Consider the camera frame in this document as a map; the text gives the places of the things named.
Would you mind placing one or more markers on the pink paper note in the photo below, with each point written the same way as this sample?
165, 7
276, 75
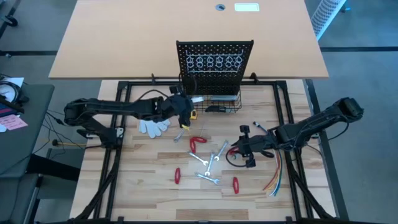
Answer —
12, 122

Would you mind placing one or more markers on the white knit work glove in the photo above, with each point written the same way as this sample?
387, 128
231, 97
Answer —
152, 127

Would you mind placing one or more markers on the silver multi hook rack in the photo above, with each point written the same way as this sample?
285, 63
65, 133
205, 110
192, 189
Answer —
214, 71

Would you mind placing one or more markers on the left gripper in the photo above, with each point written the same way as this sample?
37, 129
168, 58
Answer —
177, 105

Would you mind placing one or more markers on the white perforated panel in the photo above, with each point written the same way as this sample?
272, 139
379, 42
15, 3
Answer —
326, 15

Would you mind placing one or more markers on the white desk label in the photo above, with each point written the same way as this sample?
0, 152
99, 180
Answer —
246, 7

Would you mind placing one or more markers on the yellow black tape measure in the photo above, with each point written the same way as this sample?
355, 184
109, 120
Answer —
193, 114

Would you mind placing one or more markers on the grey side table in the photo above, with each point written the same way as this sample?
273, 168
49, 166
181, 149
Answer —
25, 130

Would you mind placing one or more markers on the black perforated pegboard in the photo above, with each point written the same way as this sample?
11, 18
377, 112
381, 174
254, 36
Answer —
214, 84

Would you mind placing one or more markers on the silver combination wrench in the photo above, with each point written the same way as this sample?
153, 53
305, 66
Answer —
197, 158
211, 163
221, 150
207, 178
179, 136

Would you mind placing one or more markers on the black chair caster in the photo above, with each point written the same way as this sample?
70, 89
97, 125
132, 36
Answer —
9, 21

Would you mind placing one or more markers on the tan wooden desk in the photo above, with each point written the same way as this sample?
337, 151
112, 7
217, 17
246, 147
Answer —
124, 37

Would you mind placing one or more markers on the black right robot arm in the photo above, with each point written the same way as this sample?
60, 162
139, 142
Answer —
311, 124

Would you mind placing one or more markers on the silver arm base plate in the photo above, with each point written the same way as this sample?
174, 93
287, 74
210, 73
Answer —
120, 132

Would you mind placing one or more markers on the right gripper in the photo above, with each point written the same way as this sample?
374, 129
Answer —
258, 144

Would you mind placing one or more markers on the white paper sheet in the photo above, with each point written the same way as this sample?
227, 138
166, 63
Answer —
15, 81

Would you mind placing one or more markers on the black metal table frame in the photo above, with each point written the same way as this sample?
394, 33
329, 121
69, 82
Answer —
264, 83

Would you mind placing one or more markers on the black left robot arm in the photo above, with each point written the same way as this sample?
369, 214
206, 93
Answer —
124, 107

